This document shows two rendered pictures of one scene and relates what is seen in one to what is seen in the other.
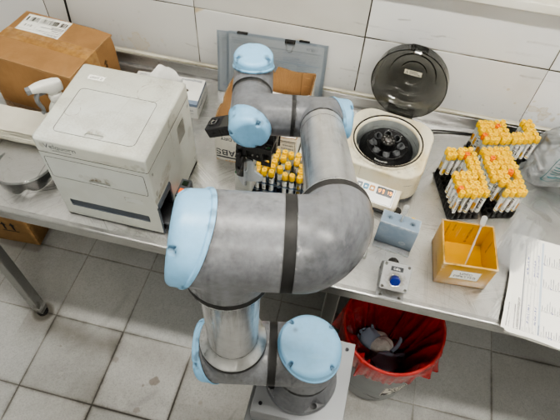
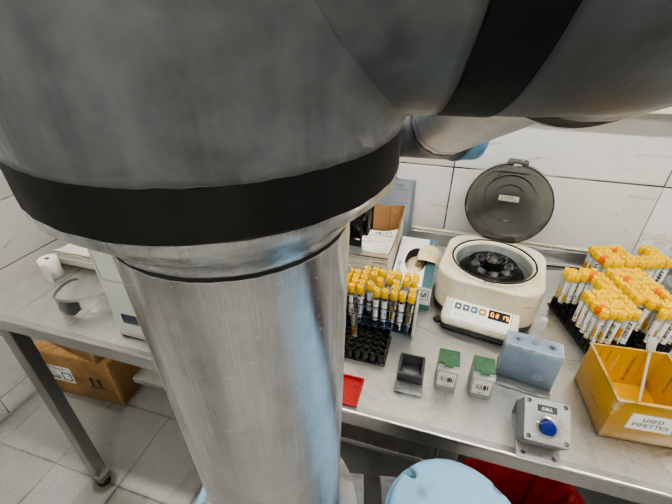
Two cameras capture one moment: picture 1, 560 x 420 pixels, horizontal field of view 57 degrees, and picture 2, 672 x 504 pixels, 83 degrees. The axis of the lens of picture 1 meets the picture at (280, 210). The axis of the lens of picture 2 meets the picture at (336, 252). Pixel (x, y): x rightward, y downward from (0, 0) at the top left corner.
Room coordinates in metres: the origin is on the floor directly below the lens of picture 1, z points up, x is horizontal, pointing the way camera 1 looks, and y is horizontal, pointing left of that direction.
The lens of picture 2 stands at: (0.20, 0.01, 1.51)
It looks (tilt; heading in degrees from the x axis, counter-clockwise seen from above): 32 degrees down; 6
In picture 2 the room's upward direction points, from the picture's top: straight up
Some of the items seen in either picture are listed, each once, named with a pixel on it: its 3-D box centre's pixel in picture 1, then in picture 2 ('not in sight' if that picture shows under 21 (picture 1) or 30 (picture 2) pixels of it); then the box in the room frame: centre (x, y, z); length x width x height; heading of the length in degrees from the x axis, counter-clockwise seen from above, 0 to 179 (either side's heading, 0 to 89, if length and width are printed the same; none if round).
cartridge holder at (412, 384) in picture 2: not in sight; (410, 370); (0.74, -0.08, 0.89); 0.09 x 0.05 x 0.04; 170
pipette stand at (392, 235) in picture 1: (397, 232); (527, 361); (0.76, -0.31, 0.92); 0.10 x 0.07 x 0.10; 71
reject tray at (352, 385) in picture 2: not in sight; (343, 388); (0.69, 0.05, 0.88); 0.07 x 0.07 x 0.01; 79
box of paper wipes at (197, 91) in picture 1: (167, 86); not in sight; (1.25, 0.38, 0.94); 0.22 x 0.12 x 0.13; 83
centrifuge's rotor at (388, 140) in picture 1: (386, 147); (491, 269); (1.02, -0.29, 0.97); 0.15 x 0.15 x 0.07
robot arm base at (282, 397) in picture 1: (302, 371); not in sight; (0.35, -0.07, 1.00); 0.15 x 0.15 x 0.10
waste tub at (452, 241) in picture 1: (462, 254); (633, 393); (0.70, -0.48, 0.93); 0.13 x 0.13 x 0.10; 84
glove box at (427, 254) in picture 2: not in sight; (418, 266); (1.08, -0.12, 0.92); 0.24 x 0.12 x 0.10; 169
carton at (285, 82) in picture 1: (266, 116); (354, 244); (1.13, 0.06, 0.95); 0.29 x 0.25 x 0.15; 169
